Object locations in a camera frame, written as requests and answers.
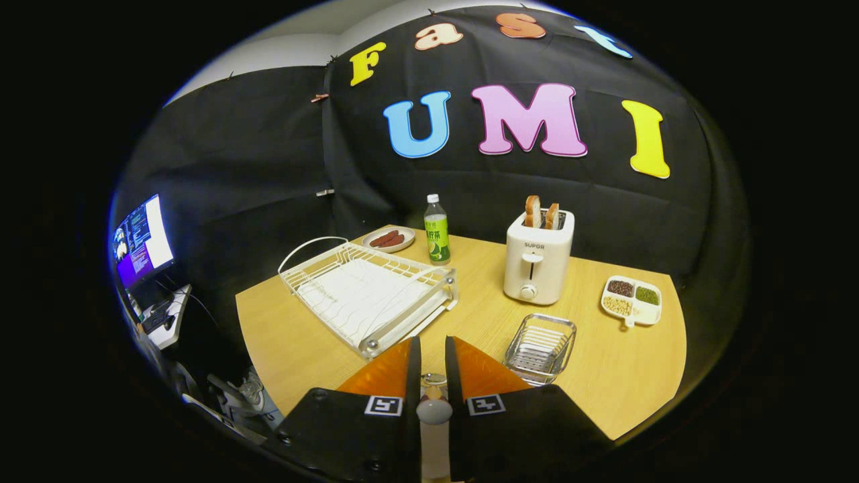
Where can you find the red sausage piece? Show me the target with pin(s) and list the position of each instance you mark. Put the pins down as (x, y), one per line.
(382, 238)
(396, 241)

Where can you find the computer monitor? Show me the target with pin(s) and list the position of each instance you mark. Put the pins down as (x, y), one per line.
(144, 241)

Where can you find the white sneaker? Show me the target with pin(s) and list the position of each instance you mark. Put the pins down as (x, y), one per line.
(251, 392)

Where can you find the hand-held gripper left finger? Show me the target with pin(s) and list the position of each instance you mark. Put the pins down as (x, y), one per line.
(413, 376)

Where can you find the white divided bean dish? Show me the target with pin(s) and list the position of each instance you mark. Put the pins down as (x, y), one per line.
(647, 312)

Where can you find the white side desk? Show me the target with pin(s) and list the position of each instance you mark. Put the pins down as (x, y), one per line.
(176, 305)

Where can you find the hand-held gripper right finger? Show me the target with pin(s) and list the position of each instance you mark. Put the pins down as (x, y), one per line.
(451, 376)

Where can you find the small beige plate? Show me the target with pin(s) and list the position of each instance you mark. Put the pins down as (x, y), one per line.
(406, 233)

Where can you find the white toaster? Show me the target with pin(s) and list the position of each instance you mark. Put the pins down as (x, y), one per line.
(547, 268)

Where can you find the black keyboard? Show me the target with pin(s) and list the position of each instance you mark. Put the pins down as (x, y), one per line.
(158, 318)

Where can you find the green label drink bottle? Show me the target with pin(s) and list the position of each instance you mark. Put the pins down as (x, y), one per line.
(437, 235)

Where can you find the toast slice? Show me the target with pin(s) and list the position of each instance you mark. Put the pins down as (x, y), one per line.
(551, 217)
(533, 212)

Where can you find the black backdrop cloth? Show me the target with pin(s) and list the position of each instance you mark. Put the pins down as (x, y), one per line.
(268, 168)

